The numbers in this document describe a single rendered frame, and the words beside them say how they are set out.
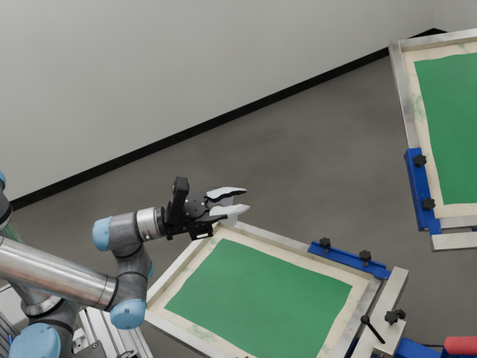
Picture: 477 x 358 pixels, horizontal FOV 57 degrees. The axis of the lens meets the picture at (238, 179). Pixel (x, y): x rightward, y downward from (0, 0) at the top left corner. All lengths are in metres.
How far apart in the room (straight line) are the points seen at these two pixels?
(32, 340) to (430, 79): 1.63
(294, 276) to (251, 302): 0.20
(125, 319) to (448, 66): 1.54
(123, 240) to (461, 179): 1.23
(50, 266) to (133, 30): 3.31
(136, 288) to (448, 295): 2.21
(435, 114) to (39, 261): 1.48
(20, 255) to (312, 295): 1.07
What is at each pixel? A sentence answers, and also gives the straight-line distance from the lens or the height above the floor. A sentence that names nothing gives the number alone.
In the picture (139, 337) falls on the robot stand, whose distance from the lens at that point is 2.71.
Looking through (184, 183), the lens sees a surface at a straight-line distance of 0.95.
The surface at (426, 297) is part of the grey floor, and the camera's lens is 2.91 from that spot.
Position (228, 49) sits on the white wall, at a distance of 4.45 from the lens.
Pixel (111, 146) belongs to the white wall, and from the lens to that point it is 4.42.
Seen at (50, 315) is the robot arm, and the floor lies 1.48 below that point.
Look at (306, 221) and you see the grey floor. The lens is 3.33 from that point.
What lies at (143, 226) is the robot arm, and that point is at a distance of 1.02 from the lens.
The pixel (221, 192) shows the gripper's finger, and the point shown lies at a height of 1.68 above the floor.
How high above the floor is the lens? 2.32
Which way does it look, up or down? 37 degrees down
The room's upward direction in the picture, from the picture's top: 14 degrees counter-clockwise
